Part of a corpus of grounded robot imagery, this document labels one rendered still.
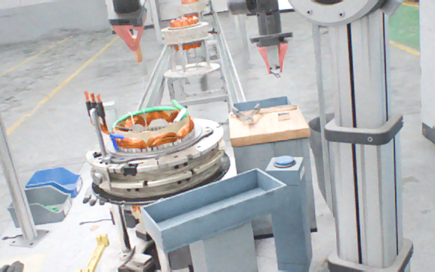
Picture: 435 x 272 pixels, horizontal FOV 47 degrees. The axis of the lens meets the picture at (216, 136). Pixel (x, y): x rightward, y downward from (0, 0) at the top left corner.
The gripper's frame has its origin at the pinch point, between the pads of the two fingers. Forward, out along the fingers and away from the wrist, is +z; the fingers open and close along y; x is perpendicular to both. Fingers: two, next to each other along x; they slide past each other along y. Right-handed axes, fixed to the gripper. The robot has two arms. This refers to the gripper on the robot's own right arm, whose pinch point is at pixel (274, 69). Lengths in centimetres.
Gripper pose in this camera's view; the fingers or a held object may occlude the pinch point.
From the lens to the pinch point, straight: 128.2
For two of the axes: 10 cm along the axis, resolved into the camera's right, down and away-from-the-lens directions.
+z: 1.5, 9.4, 3.1
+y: -9.9, 1.5, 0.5
